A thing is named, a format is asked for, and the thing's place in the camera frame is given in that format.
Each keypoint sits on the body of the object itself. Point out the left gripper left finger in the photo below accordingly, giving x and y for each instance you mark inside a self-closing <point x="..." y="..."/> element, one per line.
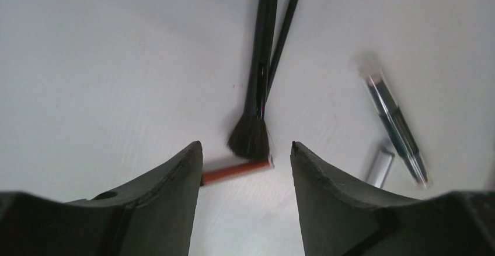
<point x="152" y="214"/>

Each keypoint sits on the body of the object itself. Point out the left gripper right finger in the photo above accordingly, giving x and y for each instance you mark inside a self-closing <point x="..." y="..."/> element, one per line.
<point x="342" y="215"/>

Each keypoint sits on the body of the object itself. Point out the black powder brush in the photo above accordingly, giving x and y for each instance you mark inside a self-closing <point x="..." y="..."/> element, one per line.
<point x="249" y="138"/>

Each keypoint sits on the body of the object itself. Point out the thin black eyeliner brush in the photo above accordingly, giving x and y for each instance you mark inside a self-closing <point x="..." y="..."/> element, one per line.
<point x="285" y="27"/>

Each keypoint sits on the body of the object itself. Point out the pink lip gloss tube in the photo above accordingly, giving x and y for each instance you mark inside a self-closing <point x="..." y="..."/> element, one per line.
<point x="380" y="166"/>

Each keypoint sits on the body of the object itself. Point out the dark concealer stick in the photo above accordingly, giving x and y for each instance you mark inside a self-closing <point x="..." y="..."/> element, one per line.
<point x="370" y="70"/>

